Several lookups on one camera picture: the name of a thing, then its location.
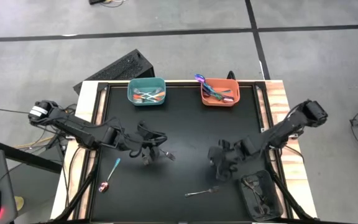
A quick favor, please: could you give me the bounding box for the black computer tower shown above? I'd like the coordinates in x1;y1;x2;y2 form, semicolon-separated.
73;49;155;94

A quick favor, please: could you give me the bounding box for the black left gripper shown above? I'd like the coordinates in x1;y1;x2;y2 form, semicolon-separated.
135;123;167;166

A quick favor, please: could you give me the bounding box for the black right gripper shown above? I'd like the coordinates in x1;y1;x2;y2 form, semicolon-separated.
208;138;254;183

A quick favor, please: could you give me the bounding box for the fork with red-orange handle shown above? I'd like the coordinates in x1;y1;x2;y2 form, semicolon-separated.
133;95;160;103

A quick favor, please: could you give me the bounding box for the yellow disc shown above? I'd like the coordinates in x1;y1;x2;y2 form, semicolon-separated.
14;195;25;212

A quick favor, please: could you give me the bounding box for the black plastic bin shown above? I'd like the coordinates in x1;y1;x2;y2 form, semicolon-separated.
237;169;284;222

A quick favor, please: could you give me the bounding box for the orange plastic bin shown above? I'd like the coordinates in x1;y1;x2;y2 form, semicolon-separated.
200;77;241;108

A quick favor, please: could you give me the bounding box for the black desk leg bar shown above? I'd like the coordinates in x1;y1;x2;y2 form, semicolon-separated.
0;138;63;174

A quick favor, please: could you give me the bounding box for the black table mat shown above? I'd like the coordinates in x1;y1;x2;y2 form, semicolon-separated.
104;85;262;220

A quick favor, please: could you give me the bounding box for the silver fork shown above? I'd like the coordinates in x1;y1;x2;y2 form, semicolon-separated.
143;88;163;99

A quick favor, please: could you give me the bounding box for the fork with orange handle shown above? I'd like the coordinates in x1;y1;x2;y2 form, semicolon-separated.
134;88;157;99

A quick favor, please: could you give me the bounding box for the teal plastic bin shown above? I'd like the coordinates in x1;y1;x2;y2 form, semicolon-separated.
127;77;167;106

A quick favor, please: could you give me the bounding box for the yellow cable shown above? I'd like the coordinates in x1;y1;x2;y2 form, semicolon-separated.
12;136;55;149

